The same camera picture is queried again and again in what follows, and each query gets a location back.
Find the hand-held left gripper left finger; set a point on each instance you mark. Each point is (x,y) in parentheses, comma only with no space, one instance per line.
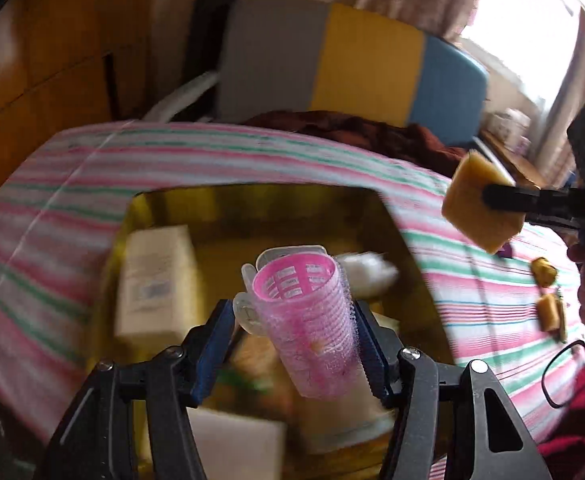
(215,355)

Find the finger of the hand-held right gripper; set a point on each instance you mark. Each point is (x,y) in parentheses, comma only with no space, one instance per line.
(557,221)
(532,199)

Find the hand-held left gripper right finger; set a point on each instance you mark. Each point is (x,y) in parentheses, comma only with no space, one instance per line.
(375,365)

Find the green label snack packet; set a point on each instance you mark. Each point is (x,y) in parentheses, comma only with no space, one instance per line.
(255,370)

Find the yellow sponge block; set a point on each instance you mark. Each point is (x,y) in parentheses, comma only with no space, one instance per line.
(467,210)

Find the cream round container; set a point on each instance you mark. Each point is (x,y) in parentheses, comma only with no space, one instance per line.
(345,425)

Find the pink hair roller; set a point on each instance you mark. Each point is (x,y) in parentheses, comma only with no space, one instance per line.
(302,320)

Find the white sponge block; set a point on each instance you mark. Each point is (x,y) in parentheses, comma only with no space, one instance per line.
(237,442)

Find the beige cardboard box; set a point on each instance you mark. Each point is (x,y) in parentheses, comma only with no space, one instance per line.
(155,285)

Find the white round puff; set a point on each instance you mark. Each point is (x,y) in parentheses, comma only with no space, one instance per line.
(367,272)

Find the gold tin box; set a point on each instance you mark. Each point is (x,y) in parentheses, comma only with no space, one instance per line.
(282,220)

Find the wooden side shelf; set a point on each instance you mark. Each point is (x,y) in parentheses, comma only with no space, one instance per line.
(515,160)

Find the small yellow plush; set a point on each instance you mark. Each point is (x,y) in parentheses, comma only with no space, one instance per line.
(545,272)

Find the purple white carton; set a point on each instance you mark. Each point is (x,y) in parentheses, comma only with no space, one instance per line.
(524,146)

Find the small white carton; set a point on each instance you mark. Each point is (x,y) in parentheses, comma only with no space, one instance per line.
(496,122)

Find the bright window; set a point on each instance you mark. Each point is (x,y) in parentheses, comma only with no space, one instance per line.
(522,25)

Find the dark red cloth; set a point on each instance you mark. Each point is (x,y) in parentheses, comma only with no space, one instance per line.
(372,135)

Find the grey yellow blue chair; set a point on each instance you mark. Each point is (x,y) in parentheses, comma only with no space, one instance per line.
(367,60)

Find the striped bed sheet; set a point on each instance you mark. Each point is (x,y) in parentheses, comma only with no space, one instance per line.
(62,200)

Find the wooden wardrobe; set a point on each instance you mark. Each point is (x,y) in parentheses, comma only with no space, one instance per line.
(47,60)

